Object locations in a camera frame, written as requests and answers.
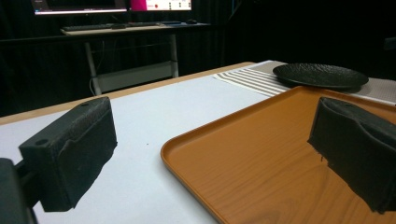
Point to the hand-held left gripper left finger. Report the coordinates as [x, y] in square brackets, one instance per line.
[71, 149]

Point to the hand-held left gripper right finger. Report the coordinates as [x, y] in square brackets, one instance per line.
[355, 146]

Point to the black textured plate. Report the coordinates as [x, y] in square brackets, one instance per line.
[320, 75]

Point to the orange plastic tray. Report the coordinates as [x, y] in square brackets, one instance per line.
[264, 161]

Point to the white desk with metal legs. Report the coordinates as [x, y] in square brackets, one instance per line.
[134, 74]

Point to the black keyboard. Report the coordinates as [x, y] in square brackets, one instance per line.
[90, 27]

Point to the grey striped placemat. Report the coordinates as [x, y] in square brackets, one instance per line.
[249, 79]

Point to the computer monitor with dark screen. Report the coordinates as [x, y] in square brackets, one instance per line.
[77, 6]

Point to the computer monitor with pink screen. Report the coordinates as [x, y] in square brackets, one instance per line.
[160, 4]

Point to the black computer mouse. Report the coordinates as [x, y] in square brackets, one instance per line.
[191, 21]

